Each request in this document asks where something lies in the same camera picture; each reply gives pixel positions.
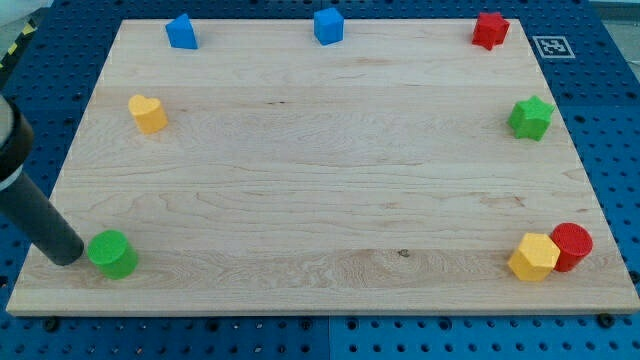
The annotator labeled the green cylinder block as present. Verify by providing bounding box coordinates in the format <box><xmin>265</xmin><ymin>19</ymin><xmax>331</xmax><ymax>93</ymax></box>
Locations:
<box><xmin>87</xmin><ymin>230</ymin><xmax>138</xmax><ymax>280</ymax></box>

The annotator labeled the light wooden board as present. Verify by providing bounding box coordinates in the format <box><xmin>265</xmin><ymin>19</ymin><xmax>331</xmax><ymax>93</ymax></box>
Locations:
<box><xmin>7</xmin><ymin>19</ymin><xmax>639</xmax><ymax>317</ymax></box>

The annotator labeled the blue cube block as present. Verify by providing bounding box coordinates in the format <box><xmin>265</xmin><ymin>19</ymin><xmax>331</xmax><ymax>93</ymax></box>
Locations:
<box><xmin>313</xmin><ymin>7</ymin><xmax>344</xmax><ymax>46</ymax></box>

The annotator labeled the yellow heart block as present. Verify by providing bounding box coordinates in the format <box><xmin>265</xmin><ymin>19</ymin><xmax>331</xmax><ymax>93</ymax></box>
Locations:
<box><xmin>128</xmin><ymin>94</ymin><xmax>168</xmax><ymax>135</ymax></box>

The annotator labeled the blue triangular prism block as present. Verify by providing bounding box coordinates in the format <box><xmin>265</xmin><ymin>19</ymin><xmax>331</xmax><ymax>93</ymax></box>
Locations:
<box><xmin>165</xmin><ymin>13</ymin><xmax>199</xmax><ymax>50</ymax></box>

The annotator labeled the green star block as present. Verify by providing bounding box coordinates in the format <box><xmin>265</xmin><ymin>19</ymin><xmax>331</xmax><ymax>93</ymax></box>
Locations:
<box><xmin>508</xmin><ymin>95</ymin><xmax>555</xmax><ymax>141</ymax></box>

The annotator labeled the red star block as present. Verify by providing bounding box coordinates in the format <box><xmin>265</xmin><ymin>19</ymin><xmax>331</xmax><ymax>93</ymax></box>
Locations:
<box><xmin>471</xmin><ymin>12</ymin><xmax>510</xmax><ymax>51</ymax></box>

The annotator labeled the yellow hexagon block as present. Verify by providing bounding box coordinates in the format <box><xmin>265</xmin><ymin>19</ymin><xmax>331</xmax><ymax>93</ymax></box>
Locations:
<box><xmin>507</xmin><ymin>233</ymin><xmax>560</xmax><ymax>282</ymax></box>

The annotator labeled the red cylinder block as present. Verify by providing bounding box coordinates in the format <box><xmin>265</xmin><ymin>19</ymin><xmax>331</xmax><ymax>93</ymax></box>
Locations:
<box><xmin>550</xmin><ymin>222</ymin><xmax>593</xmax><ymax>272</ymax></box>

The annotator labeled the white fiducial marker tag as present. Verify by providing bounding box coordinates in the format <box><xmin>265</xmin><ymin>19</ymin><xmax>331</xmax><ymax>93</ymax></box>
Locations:
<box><xmin>532</xmin><ymin>35</ymin><xmax>575</xmax><ymax>59</ymax></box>

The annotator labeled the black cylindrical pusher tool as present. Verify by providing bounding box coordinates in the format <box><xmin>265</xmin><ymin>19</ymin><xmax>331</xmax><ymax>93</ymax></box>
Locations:
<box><xmin>1</xmin><ymin>98</ymin><xmax>84</xmax><ymax>266</ymax></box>

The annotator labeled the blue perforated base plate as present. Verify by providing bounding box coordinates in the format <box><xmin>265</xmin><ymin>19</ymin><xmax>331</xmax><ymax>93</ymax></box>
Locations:
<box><xmin>1</xmin><ymin>0</ymin><xmax>639</xmax><ymax>359</ymax></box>

